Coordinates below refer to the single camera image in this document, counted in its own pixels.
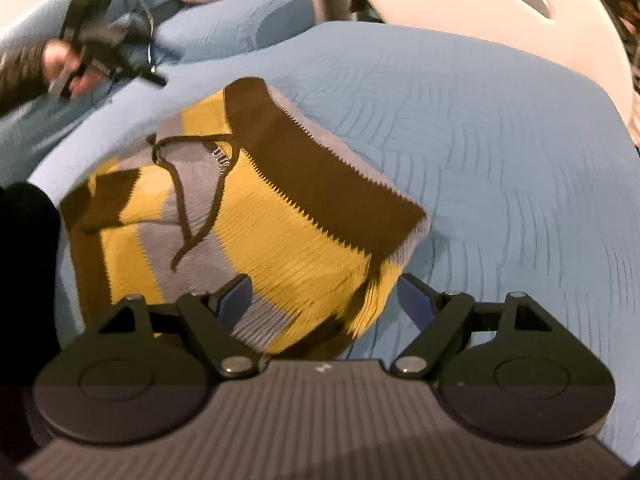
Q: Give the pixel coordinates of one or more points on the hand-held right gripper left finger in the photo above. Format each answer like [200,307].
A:
[235,296]

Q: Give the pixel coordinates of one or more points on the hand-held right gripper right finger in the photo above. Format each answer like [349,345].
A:
[415,301]

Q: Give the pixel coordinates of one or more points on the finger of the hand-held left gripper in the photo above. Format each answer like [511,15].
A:
[145,74]

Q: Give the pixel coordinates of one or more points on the yellow brown grey striped sweater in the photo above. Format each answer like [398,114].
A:
[280,220]

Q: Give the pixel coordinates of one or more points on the person's left forearm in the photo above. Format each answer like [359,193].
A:
[20,77]

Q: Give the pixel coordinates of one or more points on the person's left hand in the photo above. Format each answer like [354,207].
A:
[62,62]

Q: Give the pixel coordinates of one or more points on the blue denim cloth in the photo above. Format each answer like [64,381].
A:
[50,125]

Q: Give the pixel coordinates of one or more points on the blue quilted pillow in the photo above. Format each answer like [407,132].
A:
[235,22]

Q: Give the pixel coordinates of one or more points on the light blue quilted bedspread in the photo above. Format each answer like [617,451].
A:
[500,185]

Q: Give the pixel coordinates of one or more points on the white plastic bed board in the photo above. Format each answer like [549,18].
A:
[500,15]

